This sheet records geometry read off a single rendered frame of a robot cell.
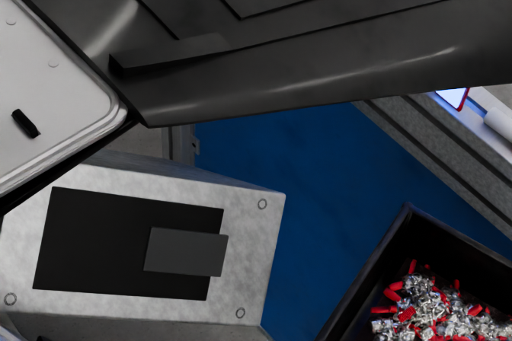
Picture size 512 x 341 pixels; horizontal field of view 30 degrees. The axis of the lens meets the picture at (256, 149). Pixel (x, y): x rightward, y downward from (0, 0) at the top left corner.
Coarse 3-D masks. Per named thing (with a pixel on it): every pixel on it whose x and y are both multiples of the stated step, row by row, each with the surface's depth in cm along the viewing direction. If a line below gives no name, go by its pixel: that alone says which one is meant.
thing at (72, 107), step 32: (0, 0) 33; (0, 32) 32; (32, 32) 32; (0, 64) 31; (32, 64) 32; (64, 64) 32; (0, 96) 31; (32, 96) 31; (64, 96) 31; (96, 96) 31; (0, 128) 30; (64, 128) 30; (96, 128) 30; (0, 160) 29; (32, 160) 29; (64, 160) 30; (0, 192) 28
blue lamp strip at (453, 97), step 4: (460, 88) 70; (464, 88) 69; (440, 92) 72; (444, 92) 71; (448, 92) 71; (452, 92) 71; (456, 92) 70; (460, 92) 70; (444, 96) 72; (448, 96) 71; (452, 96) 71; (456, 96) 70; (460, 96) 70; (448, 100) 72; (452, 100) 71; (456, 100) 71; (452, 104) 71; (456, 104) 71
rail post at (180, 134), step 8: (168, 128) 118; (176, 128) 116; (184, 128) 115; (168, 136) 119; (176, 136) 117; (184, 136) 117; (168, 144) 121; (176, 144) 119; (184, 144) 118; (168, 152) 122; (176, 152) 120; (184, 152) 120; (176, 160) 122; (184, 160) 121
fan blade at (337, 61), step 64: (64, 0) 33; (128, 0) 33; (192, 0) 34; (256, 0) 34; (320, 0) 35; (384, 0) 36; (448, 0) 38; (128, 64) 31; (192, 64) 32; (256, 64) 33; (320, 64) 34; (384, 64) 35; (448, 64) 37
